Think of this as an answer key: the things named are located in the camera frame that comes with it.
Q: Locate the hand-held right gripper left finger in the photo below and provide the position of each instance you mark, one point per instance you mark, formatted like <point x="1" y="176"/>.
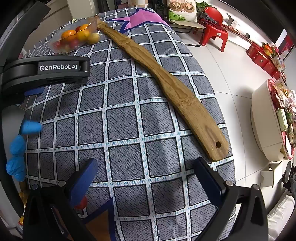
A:
<point x="86" y="176"/>

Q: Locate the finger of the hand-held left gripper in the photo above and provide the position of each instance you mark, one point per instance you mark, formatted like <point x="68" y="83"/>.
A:
<point x="33" y="91"/>

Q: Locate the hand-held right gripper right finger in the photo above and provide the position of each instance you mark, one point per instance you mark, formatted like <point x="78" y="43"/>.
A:
<point x="207" y="178"/>

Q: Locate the clear plastic fruit container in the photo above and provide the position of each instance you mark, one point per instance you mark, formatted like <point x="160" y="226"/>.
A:
<point x="56" y="49"/>

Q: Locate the person's left hand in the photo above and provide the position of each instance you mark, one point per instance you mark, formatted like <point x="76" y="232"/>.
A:
<point x="16" y="144"/>

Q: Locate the orange tangerine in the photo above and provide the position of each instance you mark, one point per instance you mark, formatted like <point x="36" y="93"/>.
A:
<point x="68" y="35"/>
<point x="83" y="35"/>

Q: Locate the yellow lemon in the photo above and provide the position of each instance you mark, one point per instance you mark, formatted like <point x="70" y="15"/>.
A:
<point x="93" y="37"/>

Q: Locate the white cardboard box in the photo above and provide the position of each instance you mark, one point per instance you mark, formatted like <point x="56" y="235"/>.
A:
<point x="271" y="175"/>

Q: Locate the round cream table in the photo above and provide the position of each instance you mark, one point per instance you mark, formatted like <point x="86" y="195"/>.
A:
<point x="262" y="125"/>

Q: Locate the red tray of snacks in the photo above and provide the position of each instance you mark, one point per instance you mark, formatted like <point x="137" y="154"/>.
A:
<point x="285" y="111"/>

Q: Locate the long wooden board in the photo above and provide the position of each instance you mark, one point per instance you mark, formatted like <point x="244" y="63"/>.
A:
<point x="161" y="76"/>

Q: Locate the red gift box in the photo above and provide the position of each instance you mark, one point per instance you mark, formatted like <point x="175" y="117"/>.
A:
<point x="270" y="67"/>
<point x="254" y="49"/>
<point x="260" y="60"/>

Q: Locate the red plastic stool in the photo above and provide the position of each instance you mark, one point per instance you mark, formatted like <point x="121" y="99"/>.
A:
<point x="214" y="34"/>

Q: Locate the printed cushion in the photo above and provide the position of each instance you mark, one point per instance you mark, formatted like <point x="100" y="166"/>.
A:
<point x="181" y="10"/>

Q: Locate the brown cardboard sheet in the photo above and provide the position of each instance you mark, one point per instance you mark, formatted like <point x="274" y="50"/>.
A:
<point x="187" y="24"/>

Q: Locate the green plant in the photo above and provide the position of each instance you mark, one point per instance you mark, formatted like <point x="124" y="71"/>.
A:
<point x="201" y="5"/>

